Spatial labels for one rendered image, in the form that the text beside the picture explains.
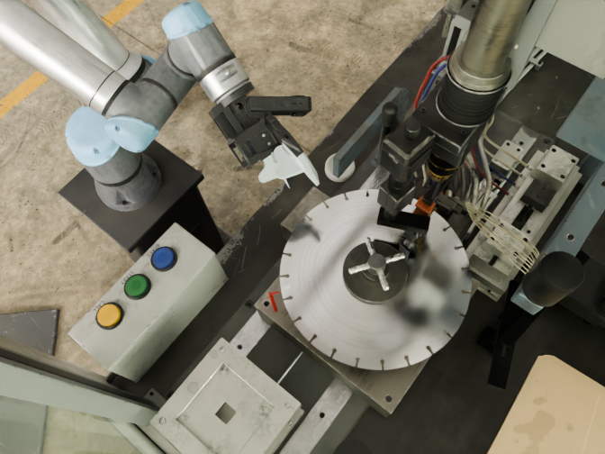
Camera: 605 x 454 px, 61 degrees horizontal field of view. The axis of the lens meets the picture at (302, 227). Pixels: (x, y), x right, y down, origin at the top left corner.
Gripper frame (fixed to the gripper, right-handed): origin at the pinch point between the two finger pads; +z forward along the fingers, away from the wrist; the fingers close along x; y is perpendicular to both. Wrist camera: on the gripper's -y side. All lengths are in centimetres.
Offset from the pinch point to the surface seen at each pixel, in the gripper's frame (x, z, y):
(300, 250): -0.6, 8.9, 7.6
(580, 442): 14, 66, -12
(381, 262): 10.6, 15.8, -0.1
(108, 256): -123, -3, 45
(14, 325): -120, -2, 85
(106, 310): -12.5, -1.1, 40.9
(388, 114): 28.4, -5.8, -5.1
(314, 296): 4.0, 15.7, 11.0
